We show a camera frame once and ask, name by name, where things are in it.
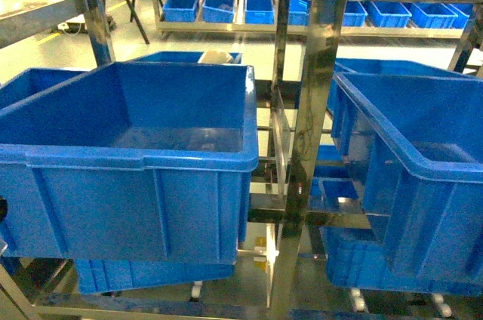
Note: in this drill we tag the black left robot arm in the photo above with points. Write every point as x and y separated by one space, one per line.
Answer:
3 214

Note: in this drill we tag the blue bin behind left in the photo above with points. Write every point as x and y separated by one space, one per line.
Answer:
211 56

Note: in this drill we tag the blue bin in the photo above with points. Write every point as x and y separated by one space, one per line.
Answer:
394 67
211 56
355 260
101 276

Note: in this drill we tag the blue bin behind right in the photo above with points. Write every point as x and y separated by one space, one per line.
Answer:
394 67

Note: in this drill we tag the large blue container left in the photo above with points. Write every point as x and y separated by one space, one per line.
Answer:
132 161

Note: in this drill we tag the large blue container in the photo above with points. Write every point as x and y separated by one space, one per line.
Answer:
132 161
413 147

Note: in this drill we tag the blue bin lower right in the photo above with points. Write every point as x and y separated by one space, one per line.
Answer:
355 260

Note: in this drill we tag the large blue container right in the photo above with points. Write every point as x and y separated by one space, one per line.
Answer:
413 147

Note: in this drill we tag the blue bin lower left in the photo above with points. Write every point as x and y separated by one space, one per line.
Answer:
101 276

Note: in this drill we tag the steel vertical rack post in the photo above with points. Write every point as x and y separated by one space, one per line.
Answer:
322 42

